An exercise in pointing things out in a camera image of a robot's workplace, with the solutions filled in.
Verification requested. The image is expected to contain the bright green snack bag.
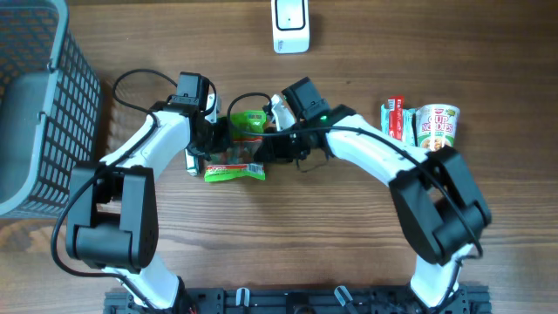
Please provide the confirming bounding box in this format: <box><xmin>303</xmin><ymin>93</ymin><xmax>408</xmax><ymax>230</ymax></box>
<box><xmin>204</xmin><ymin>110</ymin><xmax>267</xmax><ymax>182</ymax></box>

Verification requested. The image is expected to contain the red and white sachet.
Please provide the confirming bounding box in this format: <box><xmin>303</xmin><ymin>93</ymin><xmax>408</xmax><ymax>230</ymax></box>
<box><xmin>387</xmin><ymin>95</ymin><xmax>405</xmax><ymax>140</ymax></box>

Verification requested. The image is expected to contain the cup noodles cup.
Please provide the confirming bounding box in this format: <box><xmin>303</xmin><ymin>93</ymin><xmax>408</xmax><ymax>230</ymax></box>
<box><xmin>415</xmin><ymin>104</ymin><xmax>460</xmax><ymax>151</ymax></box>

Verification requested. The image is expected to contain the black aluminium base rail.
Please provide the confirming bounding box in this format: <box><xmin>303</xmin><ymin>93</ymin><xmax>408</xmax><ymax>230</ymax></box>
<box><xmin>103</xmin><ymin>284</ymin><xmax>493</xmax><ymax>314</ymax></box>

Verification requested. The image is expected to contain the grey plastic lattice basket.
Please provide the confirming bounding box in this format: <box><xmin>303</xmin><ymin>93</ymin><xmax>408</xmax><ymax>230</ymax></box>
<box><xmin>1</xmin><ymin>0</ymin><xmax>102</xmax><ymax>219</ymax></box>

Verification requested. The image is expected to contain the light green snack packet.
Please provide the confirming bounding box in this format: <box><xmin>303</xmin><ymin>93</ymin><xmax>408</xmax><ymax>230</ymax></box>
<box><xmin>380</xmin><ymin>105</ymin><xmax>417</xmax><ymax>147</ymax></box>

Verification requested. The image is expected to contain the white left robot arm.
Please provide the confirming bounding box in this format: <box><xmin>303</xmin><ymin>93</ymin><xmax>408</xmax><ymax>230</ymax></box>
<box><xmin>56</xmin><ymin>72</ymin><xmax>219</xmax><ymax>313</ymax></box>

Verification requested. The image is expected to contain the green carton with barcode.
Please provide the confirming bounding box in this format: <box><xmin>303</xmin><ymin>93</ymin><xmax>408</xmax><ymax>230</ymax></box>
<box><xmin>184</xmin><ymin>149</ymin><xmax>201</xmax><ymax>176</ymax></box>

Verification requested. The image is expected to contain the white barcode scanner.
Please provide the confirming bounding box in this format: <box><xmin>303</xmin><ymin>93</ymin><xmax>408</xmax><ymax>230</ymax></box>
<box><xmin>270</xmin><ymin>0</ymin><xmax>310</xmax><ymax>54</ymax></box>

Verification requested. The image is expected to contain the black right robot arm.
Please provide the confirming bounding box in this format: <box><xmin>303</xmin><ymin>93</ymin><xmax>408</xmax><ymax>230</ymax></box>
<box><xmin>256</xmin><ymin>78</ymin><xmax>492</xmax><ymax>313</ymax></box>

